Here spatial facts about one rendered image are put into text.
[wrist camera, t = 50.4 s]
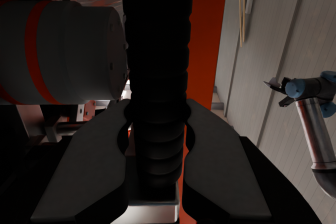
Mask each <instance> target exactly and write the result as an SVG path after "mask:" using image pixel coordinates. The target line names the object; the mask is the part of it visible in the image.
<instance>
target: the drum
mask: <svg viewBox="0 0 336 224"><path fill-rule="evenodd" d="M125 79H126V45H125V38H124V31H123V26H122V22H121V18H120V16H119V13H118V12H117V10H116V9H115V8H114V7H112V6H82V5H81V4H80V3H79V2H77V1H58V0H0V105H84V104H86V103H88V102H89V101H90V100H118V99H119V98H120V97H121V96H122V94H123V91H124V86H125Z"/></svg>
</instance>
